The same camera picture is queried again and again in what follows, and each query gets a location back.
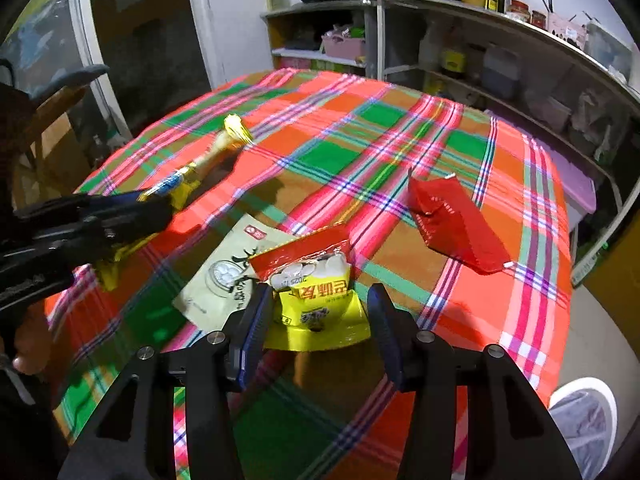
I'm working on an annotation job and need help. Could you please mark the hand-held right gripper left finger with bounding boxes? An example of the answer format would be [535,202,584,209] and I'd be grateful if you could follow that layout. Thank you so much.
[57,284,275,480]

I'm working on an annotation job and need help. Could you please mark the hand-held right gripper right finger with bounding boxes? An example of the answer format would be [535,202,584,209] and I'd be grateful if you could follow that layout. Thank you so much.
[366,282,583,480]

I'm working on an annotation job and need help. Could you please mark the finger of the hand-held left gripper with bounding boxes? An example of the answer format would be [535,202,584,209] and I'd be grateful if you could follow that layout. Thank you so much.
[12,190,151,223]
[0,196,173,268]

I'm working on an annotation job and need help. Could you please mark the gold yellow snack wrapper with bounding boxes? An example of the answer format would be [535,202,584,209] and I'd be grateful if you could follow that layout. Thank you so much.
[95,114,253,291]

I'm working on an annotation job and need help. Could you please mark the red yellow snack packet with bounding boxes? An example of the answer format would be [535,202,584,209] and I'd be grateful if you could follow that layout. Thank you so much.
[248,224,373,352]

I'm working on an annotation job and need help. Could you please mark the white trash bin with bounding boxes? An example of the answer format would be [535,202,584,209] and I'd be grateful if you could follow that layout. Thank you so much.
[547,379,618,480]

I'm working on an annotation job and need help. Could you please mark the person's left hand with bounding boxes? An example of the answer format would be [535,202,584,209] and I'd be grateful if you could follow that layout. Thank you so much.
[12,304,57,376]

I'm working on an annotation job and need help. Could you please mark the beige food packet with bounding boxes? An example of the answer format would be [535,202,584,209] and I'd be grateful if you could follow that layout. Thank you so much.
[172,214,296,333]

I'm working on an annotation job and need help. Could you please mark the red foil packet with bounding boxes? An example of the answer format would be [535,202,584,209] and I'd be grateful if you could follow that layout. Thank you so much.
[407,172,513,275]

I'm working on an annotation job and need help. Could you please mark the wooden chair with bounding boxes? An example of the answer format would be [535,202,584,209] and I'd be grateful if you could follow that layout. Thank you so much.
[0,62,111,196]

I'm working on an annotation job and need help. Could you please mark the plaid tablecloth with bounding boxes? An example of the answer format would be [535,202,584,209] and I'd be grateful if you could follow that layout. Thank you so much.
[42,67,573,480]

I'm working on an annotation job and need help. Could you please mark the white framed glass door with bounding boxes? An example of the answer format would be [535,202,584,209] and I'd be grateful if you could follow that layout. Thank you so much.
[0,0,211,136]

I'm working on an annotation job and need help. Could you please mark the yellow wooden shelf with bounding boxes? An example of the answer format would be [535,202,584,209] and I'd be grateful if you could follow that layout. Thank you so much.
[260,0,376,73]

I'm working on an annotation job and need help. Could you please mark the purple storage bin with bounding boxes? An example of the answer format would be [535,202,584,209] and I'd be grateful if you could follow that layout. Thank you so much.
[550,145,598,216]

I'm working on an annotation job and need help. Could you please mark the pink plastic basket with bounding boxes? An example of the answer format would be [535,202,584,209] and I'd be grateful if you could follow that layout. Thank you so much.
[321,35,368,61]

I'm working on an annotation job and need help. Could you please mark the yellow label sauce bottle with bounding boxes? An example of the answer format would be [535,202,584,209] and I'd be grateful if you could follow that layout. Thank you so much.
[441,30,466,78]

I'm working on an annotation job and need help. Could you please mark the dark plastic jug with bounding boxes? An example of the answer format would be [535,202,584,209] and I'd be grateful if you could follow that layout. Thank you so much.
[481,45,521,101]

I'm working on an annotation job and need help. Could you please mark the white plastic jug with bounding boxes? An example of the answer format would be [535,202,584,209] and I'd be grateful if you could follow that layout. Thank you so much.
[419,25,443,71]

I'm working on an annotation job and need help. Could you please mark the white plastic bag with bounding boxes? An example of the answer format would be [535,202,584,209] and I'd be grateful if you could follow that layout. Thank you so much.
[570,90,613,146]

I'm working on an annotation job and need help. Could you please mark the metal kitchen shelf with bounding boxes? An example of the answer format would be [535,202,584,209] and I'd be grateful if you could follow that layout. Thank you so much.
[357,0,640,271]

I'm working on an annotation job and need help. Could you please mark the pink utensil holder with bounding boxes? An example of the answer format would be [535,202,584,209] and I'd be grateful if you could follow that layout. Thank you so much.
[546,12,588,51]

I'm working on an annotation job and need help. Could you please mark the clear plastic container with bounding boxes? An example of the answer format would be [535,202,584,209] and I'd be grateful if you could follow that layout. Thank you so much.
[585,20,633,81]

